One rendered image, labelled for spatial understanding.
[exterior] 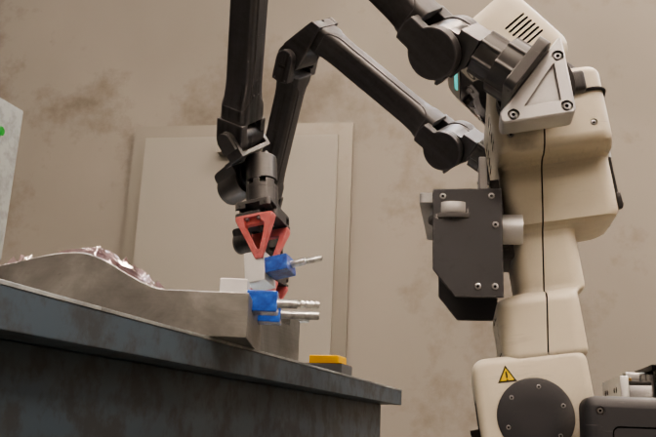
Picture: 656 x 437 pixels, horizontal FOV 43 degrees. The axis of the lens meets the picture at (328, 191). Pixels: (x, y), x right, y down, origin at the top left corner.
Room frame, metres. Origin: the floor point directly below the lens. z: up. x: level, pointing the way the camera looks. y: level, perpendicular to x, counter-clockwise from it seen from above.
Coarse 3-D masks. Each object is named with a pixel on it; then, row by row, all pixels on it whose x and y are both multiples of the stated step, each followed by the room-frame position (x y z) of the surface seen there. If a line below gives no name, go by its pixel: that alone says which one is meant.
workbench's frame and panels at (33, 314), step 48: (0, 288) 0.64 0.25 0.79; (0, 336) 0.70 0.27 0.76; (48, 336) 0.70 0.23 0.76; (96, 336) 0.77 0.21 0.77; (144, 336) 0.86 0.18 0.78; (192, 336) 0.97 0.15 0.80; (0, 384) 0.73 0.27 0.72; (48, 384) 0.80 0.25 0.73; (96, 384) 0.87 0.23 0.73; (144, 384) 0.97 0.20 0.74; (192, 384) 1.09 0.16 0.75; (240, 384) 1.25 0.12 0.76; (288, 384) 1.33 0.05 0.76; (336, 384) 1.56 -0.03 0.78; (0, 432) 0.74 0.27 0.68; (48, 432) 0.80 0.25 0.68; (96, 432) 0.88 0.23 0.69; (144, 432) 0.98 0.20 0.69; (192, 432) 1.10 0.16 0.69; (240, 432) 1.26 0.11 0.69; (288, 432) 1.46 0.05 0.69; (336, 432) 1.75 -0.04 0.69
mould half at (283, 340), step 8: (296, 320) 1.54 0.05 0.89; (264, 328) 1.38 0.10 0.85; (272, 328) 1.42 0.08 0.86; (280, 328) 1.46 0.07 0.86; (288, 328) 1.50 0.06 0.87; (296, 328) 1.54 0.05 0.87; (264, 336) 1.38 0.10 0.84; (272, 336) 1.42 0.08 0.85; (280, 336) 1.46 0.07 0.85; (288, 336) 1.50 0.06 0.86; (296, 336) 1.54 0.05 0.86; (264, 344) 1.38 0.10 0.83; (272, 344) 1.42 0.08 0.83; (280, 344) 1.46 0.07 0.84; (288, 344) 1.50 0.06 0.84; (296, 344) 1.54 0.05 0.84; (272, 352) 1.43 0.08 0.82; (280, 352) 1.46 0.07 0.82; (288, 352) 1.50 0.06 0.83; (296, 352) 1.54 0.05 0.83; (296, 360) 1.55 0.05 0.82
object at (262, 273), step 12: (252, 264) 1.37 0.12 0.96; (264, 264) 1.36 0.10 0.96; (276, 264) 1.36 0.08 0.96; (288, 264) 1.36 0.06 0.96; (300, 264) 1.37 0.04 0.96; (252, 276) 1.37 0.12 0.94; (264, 276) 1.36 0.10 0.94; (276, 276) 1.39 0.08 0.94; (288, 276) 1.39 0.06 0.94; (252, 288) 1.39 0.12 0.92; (264, 288) 1.40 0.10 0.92
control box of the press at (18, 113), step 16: (0, 112) 1.95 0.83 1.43; (16, 112) 2.01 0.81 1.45; (0, 128) 1.94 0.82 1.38; (16, 128) 2.02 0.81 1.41; (0, 144) 1.97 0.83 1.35; (16, 144) 2.03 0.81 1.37; (0, 160) 1.98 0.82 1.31; (0, 176) 1.99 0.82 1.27; (0, 192) 2.00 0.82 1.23; (0, 208) 2.00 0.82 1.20; (0, 224) 2.01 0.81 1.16; (0, 240) 2.02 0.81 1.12; (0, 256) 2.03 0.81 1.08
